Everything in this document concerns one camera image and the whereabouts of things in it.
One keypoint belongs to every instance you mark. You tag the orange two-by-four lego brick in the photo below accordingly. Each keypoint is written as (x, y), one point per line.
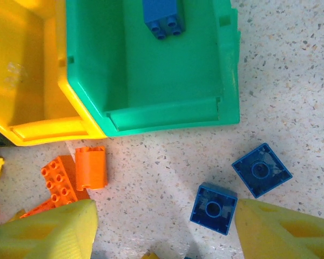
(56, 178)

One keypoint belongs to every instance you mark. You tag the small blue lego brick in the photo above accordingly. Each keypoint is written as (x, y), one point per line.
(262, 170)
(213, 209)

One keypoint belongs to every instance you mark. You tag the orange ridged lego brick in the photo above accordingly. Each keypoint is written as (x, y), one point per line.
(91, 168)

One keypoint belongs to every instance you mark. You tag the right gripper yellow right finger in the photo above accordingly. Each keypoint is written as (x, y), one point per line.
(272, 237)

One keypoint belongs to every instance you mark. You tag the green plastic bin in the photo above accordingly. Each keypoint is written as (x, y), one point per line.
(164, 81)

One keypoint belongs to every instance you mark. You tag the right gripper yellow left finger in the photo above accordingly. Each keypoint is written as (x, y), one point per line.
(43, 237)

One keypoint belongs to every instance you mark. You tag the yellow plastic bin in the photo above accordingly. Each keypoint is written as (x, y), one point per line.
(29, 81)

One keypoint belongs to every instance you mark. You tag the tall blue lego brick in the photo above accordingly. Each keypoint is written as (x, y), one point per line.
(162, 16)

